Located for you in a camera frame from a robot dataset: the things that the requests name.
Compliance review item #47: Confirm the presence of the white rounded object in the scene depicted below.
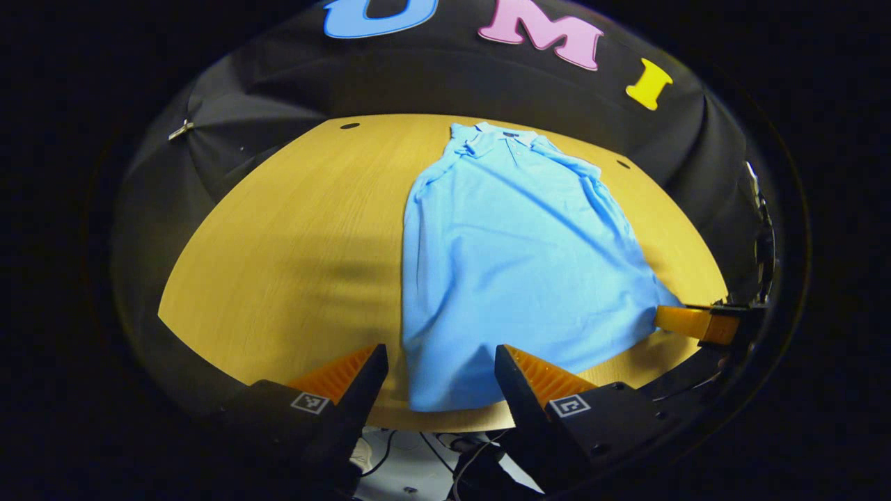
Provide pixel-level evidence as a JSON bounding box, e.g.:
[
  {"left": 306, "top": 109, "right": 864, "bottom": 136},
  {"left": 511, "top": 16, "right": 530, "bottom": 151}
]
[{"left": 348, "top": 437, "right": 375, "bottom": 475}]

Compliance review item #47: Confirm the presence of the light blue T-shirt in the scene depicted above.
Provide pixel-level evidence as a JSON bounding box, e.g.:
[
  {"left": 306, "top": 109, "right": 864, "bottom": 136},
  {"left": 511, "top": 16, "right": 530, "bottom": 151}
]
[{"left": 400, "top": 122, "right": 684, "bottom": 413}]

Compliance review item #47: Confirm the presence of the black floor cable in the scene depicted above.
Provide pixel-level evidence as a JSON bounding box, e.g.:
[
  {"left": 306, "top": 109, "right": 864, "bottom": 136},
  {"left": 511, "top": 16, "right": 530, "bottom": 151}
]
[{"left": 362, "top": 430, "right": 399, "bottom": 479}]

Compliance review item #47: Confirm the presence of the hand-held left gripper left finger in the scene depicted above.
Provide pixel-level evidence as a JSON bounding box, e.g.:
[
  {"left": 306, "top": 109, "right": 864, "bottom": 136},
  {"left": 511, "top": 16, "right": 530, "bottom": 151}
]
[{"left": 230, "top": 343, "right": 391, "bottom": 488}]

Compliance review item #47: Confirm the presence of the black backdrop cloth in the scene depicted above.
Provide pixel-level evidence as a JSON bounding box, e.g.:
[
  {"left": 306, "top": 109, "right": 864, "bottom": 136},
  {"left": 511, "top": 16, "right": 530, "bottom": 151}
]
[{"left": 111, "top": 0, "right": 766, "bottom": 418}]

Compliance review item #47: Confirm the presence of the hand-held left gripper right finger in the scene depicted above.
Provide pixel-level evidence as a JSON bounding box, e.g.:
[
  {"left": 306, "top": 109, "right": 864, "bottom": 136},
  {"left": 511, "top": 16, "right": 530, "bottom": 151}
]
[{"left": 494, "top": 343, "right": 679, "bottom": 491}]

